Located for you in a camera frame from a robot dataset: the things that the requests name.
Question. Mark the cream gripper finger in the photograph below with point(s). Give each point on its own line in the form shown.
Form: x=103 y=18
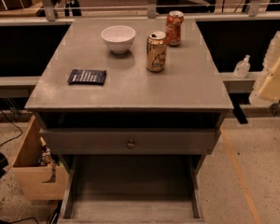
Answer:
x=266 y=89

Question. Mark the dark blue rxbar wrapper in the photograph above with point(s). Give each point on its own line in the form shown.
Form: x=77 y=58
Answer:
x=95 y=77

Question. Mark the grey wooden drawer cabinet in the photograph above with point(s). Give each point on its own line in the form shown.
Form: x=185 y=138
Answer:
x=188 y=94

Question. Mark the open grey middle drawer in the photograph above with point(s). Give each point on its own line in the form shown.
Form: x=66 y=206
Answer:
x=117 y=189

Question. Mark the closed grey top drawer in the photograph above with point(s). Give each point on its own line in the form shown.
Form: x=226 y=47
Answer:
x=131 y=141

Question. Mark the clear sanitizer pump bottle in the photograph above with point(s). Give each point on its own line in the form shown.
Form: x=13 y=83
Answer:
x=242 y=68

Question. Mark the grey metal railing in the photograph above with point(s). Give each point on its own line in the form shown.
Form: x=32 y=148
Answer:
x=202 y=10

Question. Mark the orange soda can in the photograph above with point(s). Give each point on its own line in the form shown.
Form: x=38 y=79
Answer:
x=173 y=27

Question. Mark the gold soda can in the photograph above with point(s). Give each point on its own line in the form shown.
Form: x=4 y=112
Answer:
x=156 y=51

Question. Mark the white ceramic bowl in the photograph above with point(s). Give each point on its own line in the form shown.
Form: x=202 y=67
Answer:
x=118 y=38

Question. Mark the wooden box with items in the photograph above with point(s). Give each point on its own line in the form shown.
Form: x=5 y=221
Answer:
x=38 y=183

